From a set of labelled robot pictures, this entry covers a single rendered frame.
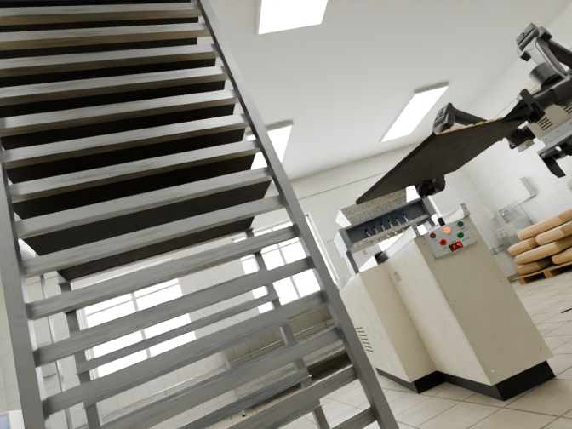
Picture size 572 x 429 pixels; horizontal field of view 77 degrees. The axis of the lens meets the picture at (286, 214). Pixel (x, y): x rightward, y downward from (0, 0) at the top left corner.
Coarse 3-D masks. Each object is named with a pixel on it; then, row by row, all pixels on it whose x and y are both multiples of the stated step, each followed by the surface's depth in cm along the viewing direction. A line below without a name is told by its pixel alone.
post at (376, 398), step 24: (216, 24) 111; (216, 48) 111; (240, 72) 105; (240, 96) 103; (264, 144) 97; (288, 192) 93; (312, 240) 89; (312, 264) 88; (336, 288) 86; (336, 312) 83; (360, 360) 80; (384, 408) 77
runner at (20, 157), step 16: (160, 128) 94; (176, 128) 96; (192, 128) 97; (208, 128) 98; (224, 128) 101; (240, 128) 104; (48, 144) 85; (64, 144) 86; (80, 144) 87; (96, 144) 88; (112, 144) 89; (128, 144) 91; (144, 144) 94; (16, 160) 81; (32, 160) 83; (48, 160) 85
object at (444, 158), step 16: (464, 128) 103; (480, 128) 109; (496, 128) 119; (512, 128) 131; (432, 144) 101; (448, 144) 109; (464, 144) 119; (480, 144) 131; (416, 160) 110; (432, 160) 120; (448, 160) 131; (464, 160) 145; (384, 176) 115; (400, 176) 120; (416, 176) 132; (432, 176) 146; (368, 192) 123; (384, 192) 131
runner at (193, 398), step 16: (320, 336) 83; (336, 336) 84; (288, 352) 80; (304, 352) 81; (256, 368) 77; (272, 368) 78; (208, 384) 73; (224, 384) 74; (240, 384) 75; (176, 400) 70; (192, 400) 71; (208, 400) 72; (144, 416) 68; (160, 416) 69
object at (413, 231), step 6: (414, 228) 187; (402, 234) 203; (408, 234) 195; (414, 234) 188; (420, 234) 186; (396, 240) 215; (402, 240) 207; (408, 240) 198; (390, 246) 229; (396, 246) 219; (402, 246) 210; (384, 252) 245; (390, 252) 234; (378, 258) 264; (384, 258) 251; (378, 264) 270
